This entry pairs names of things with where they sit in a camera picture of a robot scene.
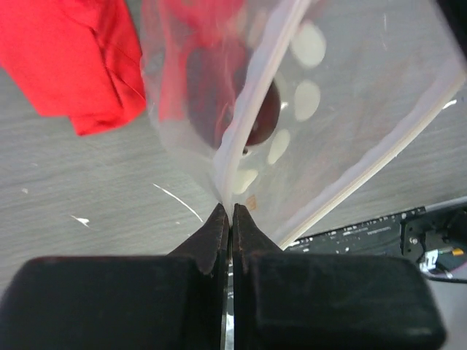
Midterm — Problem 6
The clear polka dot zip bag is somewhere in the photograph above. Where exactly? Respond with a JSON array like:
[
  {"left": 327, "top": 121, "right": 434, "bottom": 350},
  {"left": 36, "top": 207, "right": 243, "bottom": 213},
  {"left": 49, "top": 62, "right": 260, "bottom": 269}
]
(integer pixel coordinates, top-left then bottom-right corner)
[{"left": 140, "top": 1, "right": 466, "bottom": 247}]

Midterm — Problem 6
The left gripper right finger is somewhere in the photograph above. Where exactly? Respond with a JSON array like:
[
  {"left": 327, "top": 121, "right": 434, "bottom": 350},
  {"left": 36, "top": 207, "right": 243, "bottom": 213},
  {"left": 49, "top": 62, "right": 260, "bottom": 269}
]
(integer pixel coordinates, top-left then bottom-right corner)
[{"left": 231, "top": 205, "right": 447, "bottom": 349}]

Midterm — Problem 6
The dark red apple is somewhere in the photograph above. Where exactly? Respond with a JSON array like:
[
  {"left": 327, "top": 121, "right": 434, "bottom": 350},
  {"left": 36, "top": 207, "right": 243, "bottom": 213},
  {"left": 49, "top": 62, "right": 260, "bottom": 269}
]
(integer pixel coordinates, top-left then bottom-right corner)
[{"left": 186, "top": 47, "right": 281, "bottom": 149}]

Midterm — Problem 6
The red cloth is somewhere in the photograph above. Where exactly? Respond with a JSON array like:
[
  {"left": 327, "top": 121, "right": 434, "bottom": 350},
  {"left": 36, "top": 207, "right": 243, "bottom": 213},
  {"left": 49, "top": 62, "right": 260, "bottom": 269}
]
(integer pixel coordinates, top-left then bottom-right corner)
[{"left": 1, "top": 1, "right": 145, "bottom": 136}]

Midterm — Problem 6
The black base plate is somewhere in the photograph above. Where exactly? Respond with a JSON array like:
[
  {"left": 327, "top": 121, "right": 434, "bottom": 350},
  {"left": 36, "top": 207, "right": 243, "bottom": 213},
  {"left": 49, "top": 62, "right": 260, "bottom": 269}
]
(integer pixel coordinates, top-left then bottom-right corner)
[{"left": 286, "top": 206, "right": 466, "bottom": 260}]

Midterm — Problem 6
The red pepper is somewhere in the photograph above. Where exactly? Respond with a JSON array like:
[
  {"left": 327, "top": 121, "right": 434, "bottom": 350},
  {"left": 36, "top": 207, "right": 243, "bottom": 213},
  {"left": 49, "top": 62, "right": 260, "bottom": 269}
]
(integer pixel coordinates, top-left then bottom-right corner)
[{"left": 157, "top": 1, "right": 244, "bottom": 122}]

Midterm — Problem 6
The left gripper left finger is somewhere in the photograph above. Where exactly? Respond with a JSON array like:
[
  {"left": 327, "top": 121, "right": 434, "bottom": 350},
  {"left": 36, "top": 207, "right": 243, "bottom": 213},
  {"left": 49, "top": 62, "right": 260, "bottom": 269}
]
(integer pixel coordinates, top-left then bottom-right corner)
[{"left": 1, "top": 205, "right": 229, "bottom": 349}]

